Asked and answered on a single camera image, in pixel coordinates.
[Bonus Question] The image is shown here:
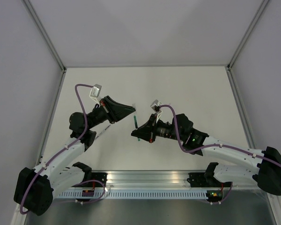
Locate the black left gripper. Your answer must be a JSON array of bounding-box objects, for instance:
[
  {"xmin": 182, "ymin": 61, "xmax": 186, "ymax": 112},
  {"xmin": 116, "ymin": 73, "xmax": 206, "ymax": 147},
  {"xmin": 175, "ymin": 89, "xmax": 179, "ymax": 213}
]
[{"xmin": 86, "ymin": 95, "xmax": 136, "ymax": 130}]

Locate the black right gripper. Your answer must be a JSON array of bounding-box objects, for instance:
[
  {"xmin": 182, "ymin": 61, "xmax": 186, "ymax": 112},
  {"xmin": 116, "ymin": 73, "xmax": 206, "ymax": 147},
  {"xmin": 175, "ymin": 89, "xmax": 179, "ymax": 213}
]
[{"xmin": 132, "ymin": 113, "xmax": 184, "ymax": 143}]

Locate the green gel pen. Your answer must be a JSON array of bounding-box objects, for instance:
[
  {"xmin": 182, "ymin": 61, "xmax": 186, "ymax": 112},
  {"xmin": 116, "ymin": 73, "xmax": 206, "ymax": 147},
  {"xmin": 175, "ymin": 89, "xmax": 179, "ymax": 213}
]
[{"xmin": 133, "ymin": 114, "xmax": 141, "ymax": 142}]

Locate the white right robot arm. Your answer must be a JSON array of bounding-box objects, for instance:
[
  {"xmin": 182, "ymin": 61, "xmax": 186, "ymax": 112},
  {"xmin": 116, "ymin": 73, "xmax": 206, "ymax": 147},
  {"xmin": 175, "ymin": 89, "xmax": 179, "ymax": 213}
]
[{"xmin": 131, "ymin": 114, "xmax": 281, "ymax": 196}]

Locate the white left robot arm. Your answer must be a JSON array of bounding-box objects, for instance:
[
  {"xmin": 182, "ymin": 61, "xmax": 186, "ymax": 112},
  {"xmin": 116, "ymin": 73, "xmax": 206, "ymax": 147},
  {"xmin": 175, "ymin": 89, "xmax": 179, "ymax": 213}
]
[{"xmin": 14, "ymin": 96, "xmax": 136, "ymax": 216}]

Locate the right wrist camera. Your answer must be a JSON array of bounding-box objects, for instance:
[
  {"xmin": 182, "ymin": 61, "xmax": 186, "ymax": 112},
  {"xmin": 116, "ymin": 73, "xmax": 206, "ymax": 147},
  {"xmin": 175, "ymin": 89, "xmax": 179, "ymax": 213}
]
[{"xmin": 150, "ymin": 99, "xmax": 162, "ymax": 114}]

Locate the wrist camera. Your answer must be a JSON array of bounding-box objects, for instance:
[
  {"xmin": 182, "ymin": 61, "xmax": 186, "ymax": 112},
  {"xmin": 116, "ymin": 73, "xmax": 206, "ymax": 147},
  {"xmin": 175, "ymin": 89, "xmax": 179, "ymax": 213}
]
[
  {"xmin": 150, "ymin": 99, "xmax": 162, "ymax": 114},
  {"xmin": 89, "ymin": 84, "xmax": 102, "ymax": 104}
]

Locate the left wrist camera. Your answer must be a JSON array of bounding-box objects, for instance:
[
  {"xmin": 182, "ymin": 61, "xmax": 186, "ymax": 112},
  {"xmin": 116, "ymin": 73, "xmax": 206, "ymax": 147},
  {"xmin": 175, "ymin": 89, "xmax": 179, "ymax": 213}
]
[{"xmin": 89, "ymin": 84, "xmax": 102, "ymax": 104}]

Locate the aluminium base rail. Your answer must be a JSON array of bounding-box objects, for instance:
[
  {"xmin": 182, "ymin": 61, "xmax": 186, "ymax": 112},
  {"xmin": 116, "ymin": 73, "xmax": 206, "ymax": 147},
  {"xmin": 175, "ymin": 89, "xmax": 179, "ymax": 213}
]
[{"xmin": 93, "ymin": 170, "xmax": 204, "ymax": 189}]

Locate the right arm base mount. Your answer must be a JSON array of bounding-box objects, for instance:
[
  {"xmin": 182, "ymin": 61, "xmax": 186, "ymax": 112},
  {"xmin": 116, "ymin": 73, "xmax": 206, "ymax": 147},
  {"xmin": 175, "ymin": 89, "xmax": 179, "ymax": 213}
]
[{"xmin": 187, "ymin": 172, "xmax": 232, "ymax": 188}]

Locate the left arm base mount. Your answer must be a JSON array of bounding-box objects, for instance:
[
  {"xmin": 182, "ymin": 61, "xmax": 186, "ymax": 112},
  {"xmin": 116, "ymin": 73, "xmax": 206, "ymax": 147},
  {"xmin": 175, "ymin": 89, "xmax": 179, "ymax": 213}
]
[{"xmin": 73, "ymin": 162, "xmax": 108, "ymax": 189}]

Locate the white slotted cable duct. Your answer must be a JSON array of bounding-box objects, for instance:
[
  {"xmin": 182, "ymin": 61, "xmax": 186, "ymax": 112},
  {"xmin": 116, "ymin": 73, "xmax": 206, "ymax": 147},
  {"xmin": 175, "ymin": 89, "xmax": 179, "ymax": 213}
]
[{"xmin": 57, "ymin": 189, "xmax": 207, "ymax": 200}]

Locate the right aluminium frame post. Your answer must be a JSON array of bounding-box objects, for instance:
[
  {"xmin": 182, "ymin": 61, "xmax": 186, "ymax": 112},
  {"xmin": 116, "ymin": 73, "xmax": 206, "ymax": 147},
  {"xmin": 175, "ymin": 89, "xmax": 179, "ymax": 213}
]
[{"xmin": 226, "ymin": 0, "xmax": 271, "ymax": 71}]

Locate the aluminium frame post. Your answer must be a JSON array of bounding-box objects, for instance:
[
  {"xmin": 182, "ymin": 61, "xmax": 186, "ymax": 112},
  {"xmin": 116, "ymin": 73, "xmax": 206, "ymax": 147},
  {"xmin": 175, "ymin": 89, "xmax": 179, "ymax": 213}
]
[
  {"xmin": 226, "ymin": 0, "xmax": 271, "ymax": 71},
  {"xmin": 21, "ymin": 0, "xmax": 66, "ymax": 72}
]

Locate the left aluminium frame post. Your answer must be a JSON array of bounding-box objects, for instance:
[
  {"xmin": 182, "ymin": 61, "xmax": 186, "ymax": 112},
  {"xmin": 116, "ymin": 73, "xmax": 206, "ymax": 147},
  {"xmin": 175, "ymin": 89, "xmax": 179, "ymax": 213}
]
[{"xmin": 21, "ymin": 0, "xmax": 66, "ymax": 72}]

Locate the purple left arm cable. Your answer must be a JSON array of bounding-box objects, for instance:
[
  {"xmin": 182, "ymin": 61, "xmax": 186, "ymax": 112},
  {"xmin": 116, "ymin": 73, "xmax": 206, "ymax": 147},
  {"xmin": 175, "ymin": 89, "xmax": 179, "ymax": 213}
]
[{"xmin": 20, "ymin": 83, "xmax": 107, "ymax": 215}]

